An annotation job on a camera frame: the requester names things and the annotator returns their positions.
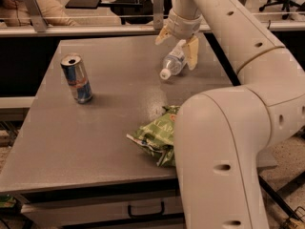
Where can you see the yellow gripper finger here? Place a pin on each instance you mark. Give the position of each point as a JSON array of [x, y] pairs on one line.
[[163, 35], [190, 49]]

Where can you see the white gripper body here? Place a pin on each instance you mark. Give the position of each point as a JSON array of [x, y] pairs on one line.
[[182, 29]]

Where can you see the clear plastic water bottle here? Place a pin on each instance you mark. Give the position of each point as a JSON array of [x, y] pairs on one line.
[[174, 61]]

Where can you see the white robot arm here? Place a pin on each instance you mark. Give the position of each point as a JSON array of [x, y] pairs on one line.
[[219, 133]]

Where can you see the redbull can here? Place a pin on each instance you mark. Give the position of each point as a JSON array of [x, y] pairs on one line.
[[74, 70]]

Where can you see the dark desk with stand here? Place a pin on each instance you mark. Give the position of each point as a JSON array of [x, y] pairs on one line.
[[129, 11]]

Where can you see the green jalapeno chip bag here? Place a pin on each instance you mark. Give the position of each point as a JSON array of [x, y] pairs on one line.
[[156, 138]]

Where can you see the black office chair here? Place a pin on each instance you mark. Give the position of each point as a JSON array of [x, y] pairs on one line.
[[286, 6]]

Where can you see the person in beige sweater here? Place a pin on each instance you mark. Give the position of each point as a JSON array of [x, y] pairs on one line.
[[15, 13]]

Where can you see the grey cabinet drawer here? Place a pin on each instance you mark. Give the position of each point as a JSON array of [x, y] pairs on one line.
[[101, 209]]

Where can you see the middle metal bracket post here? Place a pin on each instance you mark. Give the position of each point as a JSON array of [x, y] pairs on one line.
[[158, 14]]

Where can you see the left metal bracket post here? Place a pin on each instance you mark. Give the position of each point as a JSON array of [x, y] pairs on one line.
[[37, 20]]

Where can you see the black drawer handle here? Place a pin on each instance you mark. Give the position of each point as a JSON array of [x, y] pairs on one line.
[[147, 211]]

